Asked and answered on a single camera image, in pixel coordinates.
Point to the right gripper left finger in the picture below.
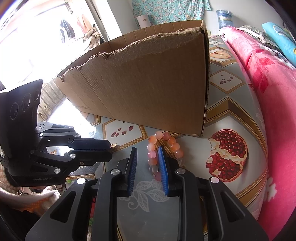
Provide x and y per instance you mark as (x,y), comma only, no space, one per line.
(68,218)

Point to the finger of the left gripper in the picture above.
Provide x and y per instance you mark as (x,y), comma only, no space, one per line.
(89,144)
(90,157)

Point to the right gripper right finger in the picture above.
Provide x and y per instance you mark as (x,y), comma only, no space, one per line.
(226,217)

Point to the left hand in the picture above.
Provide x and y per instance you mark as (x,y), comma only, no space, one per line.
(37,203)

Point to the patterned fruit tablecloth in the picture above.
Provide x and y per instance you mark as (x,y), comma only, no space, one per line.
(234,132)

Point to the brown cardboard box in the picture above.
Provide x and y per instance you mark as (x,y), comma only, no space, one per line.
(156,76)

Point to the pink rolled mat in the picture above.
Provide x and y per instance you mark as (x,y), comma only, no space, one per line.
(143,21)

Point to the pink floral blanket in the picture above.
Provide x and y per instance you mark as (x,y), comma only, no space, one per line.
(274,84)

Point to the teal floral hanging cloth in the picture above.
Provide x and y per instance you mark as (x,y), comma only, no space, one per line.
(166,11)

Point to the blue cartoon quilt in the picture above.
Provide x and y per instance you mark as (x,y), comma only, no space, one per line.
(284,41)

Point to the blue water jug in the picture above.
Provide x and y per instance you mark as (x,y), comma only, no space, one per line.
(224,18)

